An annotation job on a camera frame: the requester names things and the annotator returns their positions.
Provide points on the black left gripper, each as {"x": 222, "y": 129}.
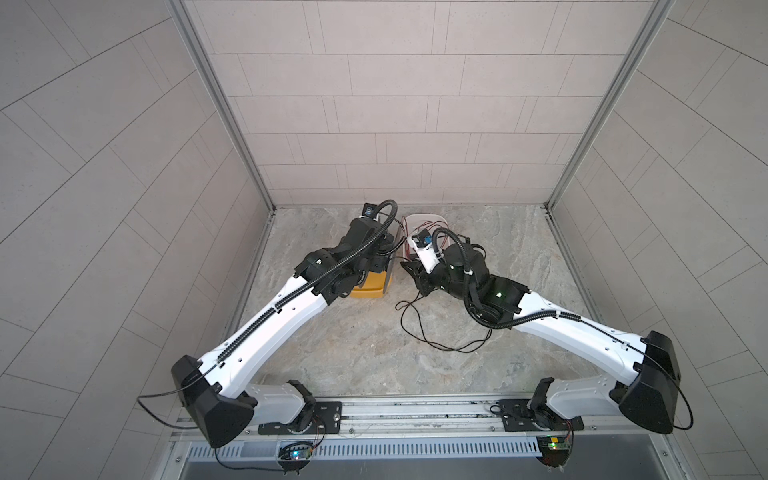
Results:
{"x": 378, "y": 257}

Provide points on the yellow plastic tray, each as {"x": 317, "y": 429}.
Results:
{"x": 375, "y": 286}

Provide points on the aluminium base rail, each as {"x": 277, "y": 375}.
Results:
{"x": 458, "y": 415}

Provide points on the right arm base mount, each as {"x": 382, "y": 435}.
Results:
{"x": 517, "y": 416}

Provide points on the aluminium corner post left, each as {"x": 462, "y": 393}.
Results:
{"x": 193, "y": 42}

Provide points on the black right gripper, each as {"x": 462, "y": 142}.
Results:
{"x": 420, "y": 275}

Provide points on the left circuit board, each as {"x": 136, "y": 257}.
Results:
{"x": 300, "y": 451}

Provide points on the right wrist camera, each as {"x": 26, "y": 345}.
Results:
{"x": 421, "y": 243}

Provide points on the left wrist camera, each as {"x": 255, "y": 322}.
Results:
{"x": 370, "y": 211}

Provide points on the right circuit board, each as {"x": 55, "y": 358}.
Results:
{"x": 555, "y": 451}

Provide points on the aluminium corner post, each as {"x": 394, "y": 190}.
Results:
{"x": 638, "y": 48}
{"x": 193, "y": 42}

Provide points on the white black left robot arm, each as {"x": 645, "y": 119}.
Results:
{"x": 217, "y": 389}

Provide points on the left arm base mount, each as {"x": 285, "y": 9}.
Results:
{"x": 324, "y": 417}

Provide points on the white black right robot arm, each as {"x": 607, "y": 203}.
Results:
{"x": 641, "y": 378}

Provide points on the aluminium corner post right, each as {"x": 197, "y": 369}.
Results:
{"x": 638, "y": 48}

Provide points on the circuit board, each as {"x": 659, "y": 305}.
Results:
{"x": 300, "y": 451}
{"x": 555, "y": 451}

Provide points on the white plastic tray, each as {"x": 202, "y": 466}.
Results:
{"x": 415, "y": 223}

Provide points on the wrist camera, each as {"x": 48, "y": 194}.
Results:
{"x": 421, "y": 243}
{"x": 370, "y": 211}

